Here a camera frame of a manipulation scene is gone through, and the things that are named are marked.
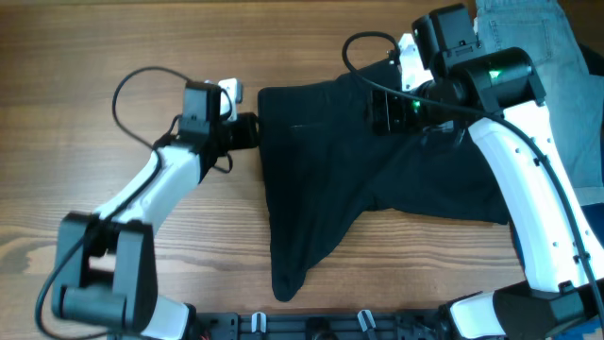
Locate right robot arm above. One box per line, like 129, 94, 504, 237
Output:
368, 5, 603, 339

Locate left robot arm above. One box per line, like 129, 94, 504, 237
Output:
44, 78, 258, 339

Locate light blue denim shorts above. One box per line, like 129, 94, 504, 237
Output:
475, 0, 603, 206

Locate blue garment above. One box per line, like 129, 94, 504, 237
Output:
510, 203, 603, 340

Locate black camera cable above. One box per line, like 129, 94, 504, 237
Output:
341, 30, 604, 327
35, 65, 235, 340

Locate black left camera cable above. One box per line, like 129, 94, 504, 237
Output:
35, 65, 235, 340

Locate black shorts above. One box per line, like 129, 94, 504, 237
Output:
258, 60, 510, 302

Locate black right camera cable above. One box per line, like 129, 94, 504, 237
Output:
341, 30, 604, 327

